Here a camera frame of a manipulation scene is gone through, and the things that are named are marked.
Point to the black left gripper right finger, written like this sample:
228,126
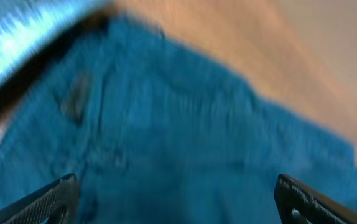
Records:
298,203

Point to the black garment under jeans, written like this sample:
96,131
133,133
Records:
16,85

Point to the dark blue shorts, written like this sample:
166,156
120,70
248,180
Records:
157,133

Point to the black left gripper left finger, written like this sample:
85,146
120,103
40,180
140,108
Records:
55,203

